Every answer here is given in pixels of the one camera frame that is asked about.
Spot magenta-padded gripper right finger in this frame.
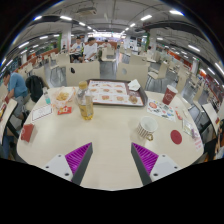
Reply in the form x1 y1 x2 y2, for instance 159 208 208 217
130 142 183 187

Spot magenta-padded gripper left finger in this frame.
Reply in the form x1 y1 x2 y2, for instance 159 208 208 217
42 142 94 187

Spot clear bottle with yellow drink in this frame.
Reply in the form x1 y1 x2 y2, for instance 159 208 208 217
75 80 95 121

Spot flat round red coaster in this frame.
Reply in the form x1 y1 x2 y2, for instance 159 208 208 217
170 129 183 145

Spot red sauce packet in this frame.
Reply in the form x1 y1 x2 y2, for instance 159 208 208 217
57 105 73 116

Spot clear plastic packet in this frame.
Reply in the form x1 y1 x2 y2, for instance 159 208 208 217
181 118 198 139

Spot small red packet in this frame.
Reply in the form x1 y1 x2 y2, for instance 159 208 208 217
174 109 184 122

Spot white paper with red print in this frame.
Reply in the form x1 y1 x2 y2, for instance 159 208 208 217
193 136 205 152

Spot red box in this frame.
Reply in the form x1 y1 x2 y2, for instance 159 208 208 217
20 123 35 143

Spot white card with red border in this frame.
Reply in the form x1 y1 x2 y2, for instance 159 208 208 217
30 104 54 123

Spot plastic bag of fried food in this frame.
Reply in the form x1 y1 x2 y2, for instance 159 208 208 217
49 85 78 109

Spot red paper cup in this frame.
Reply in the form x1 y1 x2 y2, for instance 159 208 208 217
161 84 179 106

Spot small bottle with blue liquid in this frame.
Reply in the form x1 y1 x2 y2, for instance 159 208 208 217
42 87 52 106

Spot printed paper tray liner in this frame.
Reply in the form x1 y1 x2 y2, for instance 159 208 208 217
87 80 144 107

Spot crumpled white napkin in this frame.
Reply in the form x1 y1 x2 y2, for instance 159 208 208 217
127 78 142 92

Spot person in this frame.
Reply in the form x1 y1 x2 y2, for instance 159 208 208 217
83 37 99 63
101 39 113 49
1 69 32 121
69 36 86 63
213 119 224 159

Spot beige cafeteria table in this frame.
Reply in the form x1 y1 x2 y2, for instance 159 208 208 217
0 99 18 145
201 102 222 135

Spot black backpack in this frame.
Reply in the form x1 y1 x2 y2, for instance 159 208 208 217
25 74 45 103

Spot beige chair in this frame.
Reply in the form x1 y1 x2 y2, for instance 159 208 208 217
115 62 150 88
65 60 101 87

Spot far cafeteria chairs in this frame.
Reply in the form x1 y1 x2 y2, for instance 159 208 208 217
16 46 208 101

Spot ceiling lights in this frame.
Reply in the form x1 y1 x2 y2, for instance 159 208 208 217
0 9 224 76

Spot ceiling air conditioner unit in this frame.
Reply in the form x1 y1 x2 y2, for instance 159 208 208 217
75 7 98 18

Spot white patterned mug, gold handle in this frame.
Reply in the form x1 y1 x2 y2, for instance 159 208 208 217
135 115 159 142

